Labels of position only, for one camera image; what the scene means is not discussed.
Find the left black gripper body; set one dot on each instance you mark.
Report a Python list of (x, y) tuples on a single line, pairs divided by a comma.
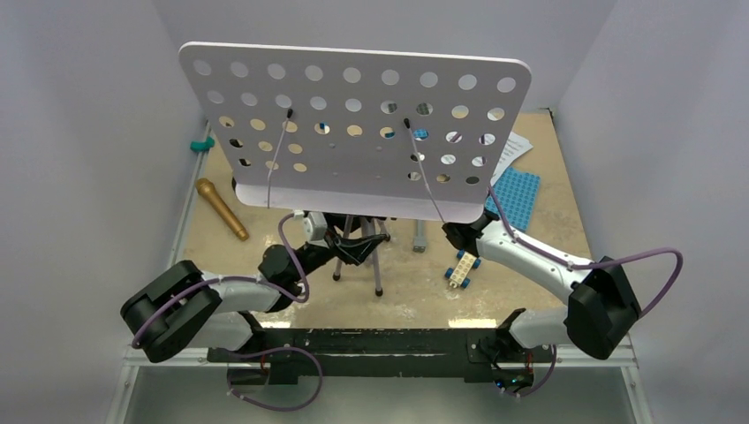
[(314, 255)]

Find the lavender tripod music stand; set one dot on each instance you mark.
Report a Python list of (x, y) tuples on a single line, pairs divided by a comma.
[(355, 131)]

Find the gold microphone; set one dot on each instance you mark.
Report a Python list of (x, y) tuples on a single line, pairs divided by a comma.
[(206, 189)]

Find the sheet music page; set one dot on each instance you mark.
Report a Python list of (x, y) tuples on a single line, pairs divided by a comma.
[(515, 146)]

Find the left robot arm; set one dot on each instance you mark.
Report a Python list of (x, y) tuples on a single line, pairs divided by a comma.
[(186, 307)]

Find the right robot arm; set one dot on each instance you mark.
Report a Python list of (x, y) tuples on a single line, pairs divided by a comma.
[(598, 307)]

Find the red and grey lego hammer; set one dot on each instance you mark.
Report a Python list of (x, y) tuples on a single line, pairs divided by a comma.
[(419, 241)]

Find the white blue lego car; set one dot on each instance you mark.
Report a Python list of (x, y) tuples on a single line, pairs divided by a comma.
[(458, 276)]

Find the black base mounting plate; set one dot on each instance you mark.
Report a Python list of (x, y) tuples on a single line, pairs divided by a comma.
[(472, 355)]

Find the light blue lego baseplate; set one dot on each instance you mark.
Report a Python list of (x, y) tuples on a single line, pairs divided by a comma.
[(517, 192)]

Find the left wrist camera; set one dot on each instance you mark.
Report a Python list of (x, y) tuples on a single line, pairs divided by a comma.
[(314, 225)]

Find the teal clamp on rail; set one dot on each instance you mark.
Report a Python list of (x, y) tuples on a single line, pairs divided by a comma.
[(202, 146)]

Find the aluminium frame rail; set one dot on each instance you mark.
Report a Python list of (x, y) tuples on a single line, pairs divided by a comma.
[(158, 330)]

